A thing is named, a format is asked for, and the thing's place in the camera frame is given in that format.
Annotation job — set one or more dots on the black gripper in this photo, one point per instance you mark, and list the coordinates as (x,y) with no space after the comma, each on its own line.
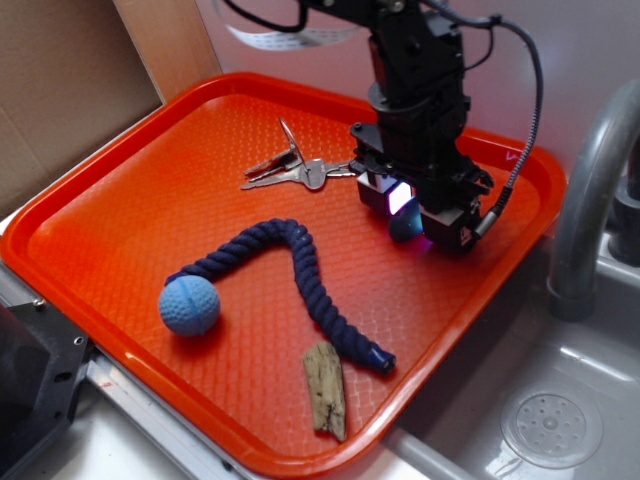
(416,142)

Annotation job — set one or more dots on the dark green plastic pickle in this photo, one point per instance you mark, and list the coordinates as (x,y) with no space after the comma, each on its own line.
(406,224)

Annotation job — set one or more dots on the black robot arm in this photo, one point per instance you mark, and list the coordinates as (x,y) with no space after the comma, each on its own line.
(414,52)

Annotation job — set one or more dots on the silver key bunch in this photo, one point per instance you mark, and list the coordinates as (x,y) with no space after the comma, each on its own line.
(291,166)

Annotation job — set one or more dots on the grey toy faucet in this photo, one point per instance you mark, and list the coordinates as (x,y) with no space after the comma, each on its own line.
(604,186)

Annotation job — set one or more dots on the weathered wood piece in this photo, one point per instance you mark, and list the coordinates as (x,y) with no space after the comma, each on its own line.
(324,376)

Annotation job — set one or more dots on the orange plastic tray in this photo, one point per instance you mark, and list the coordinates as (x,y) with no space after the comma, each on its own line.
(100,244)

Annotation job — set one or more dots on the grey toy sink basin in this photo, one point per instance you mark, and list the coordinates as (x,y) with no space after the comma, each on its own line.
(524,395)

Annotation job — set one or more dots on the light blue dimpled ball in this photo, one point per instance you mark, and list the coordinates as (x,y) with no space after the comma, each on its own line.
(189,306)

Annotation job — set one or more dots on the light wooden board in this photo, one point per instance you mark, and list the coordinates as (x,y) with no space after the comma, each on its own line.
(172,41)

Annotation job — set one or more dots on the brown cardboard panel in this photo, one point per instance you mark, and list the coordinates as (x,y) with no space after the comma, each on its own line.
(71,80)

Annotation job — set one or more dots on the aluminium frame rail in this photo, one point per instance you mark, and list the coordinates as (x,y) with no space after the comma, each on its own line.
(147,429)

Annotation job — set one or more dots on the black metal bracket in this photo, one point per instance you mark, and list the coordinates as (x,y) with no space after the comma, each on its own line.
(43,355)

